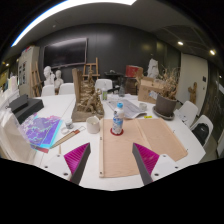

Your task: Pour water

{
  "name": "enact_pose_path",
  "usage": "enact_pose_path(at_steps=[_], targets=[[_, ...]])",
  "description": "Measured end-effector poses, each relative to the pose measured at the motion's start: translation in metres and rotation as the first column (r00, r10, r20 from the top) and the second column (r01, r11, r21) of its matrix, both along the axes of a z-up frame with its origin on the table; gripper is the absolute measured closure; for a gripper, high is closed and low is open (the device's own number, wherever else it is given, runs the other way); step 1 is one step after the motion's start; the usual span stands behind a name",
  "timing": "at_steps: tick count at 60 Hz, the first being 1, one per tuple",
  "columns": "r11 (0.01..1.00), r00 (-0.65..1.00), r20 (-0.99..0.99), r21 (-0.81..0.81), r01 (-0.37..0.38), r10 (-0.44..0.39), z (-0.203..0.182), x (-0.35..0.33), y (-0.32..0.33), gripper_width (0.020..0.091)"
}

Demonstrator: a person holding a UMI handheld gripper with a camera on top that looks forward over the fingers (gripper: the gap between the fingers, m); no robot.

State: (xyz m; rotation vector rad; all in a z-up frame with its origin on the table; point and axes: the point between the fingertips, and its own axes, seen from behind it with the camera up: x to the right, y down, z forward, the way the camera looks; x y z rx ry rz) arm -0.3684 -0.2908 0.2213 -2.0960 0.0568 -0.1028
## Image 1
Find clear glass flask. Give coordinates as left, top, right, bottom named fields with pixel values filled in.
left=118, top=79, right=127, bottom=98

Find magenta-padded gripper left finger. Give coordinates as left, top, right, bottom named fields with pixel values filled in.
left=42, top=142, right=92, bottom=186

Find small white-lidded paint jar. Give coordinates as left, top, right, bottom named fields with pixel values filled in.
left=64, top=118, right=74, bottom=130

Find purple colourful print sheet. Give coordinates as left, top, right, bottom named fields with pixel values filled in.
left=18, top=113, right=64, bottom=154

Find golden figure sculpture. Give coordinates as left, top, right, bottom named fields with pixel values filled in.
left=70, top=68, right=105, bottom=123

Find flat round red coaster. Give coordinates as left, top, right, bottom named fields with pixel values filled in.
left=110, top=127, right=125, bottom=137

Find white ceramic mug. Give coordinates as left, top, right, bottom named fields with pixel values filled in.
left=85, top=115, right=101, bottom=135

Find red box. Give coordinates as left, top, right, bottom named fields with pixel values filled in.
left=125, top=64, right=144, bottom=79

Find long white ceiling light panel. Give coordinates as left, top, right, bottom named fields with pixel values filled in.
left=10, top=0, right=138, bottom=48

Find white cabinet with pictures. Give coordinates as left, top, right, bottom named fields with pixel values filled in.
left=17, top=45, right=41, bottom=98

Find large black flat box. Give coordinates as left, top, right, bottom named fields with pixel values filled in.
left=14, top=98, right=45, bottom=125

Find grey round plant saucer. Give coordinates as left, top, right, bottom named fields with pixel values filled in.
left=152, top=105, right=176, bottom=121

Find brown cardboard box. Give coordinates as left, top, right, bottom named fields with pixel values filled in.
left=137, top=77, right=164, bottom=104

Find round ceiling spotlights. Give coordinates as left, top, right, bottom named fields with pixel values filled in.
left=4, top=40, right=216, bottom=67

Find white spray bottle green label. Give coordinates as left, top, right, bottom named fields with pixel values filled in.
left=101, top=81, right=109, bottom=102

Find black backpack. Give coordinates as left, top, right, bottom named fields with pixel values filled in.
left=192, top=122, right=210, bottom=146

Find black wall screen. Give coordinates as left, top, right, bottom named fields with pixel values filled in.
left=43, top=37, right=89, bottom=70

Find folded grey newspaper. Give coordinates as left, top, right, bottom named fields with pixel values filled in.
left=106, top=97, right=148, bottom=120

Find white plaster figure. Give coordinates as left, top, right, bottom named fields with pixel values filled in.
left=146, top=58, right=160, bottom=79

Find wooden red-tipped stick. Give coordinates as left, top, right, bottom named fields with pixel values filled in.
left=49, top=129, right=82, bottom=150

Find white bottle with blue cap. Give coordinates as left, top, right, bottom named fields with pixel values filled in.
left=111, top=102, right=125, bottom=135

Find small black flat box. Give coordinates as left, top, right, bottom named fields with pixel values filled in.
left=8, top=94, right=29, bottom=114

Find wooden easel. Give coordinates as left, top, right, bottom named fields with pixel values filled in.
left=30, top=60, right=44, bottom=98
left=82, top=57, right=101, bottom=81

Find dried plant in grey pot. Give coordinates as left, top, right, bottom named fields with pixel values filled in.
left=154, top=66, right=181, bottom=118

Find white plaster bust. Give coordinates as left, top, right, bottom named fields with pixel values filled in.
left=53, top=69, right=65, bottom=89
left=43, top=65, right=56, bottom=87

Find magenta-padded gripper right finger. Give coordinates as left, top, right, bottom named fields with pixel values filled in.
left=131, top=142, right=184, bottom=186

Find wooden figure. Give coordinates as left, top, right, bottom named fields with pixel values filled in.
left=188, top=82, right=198, bottom=105

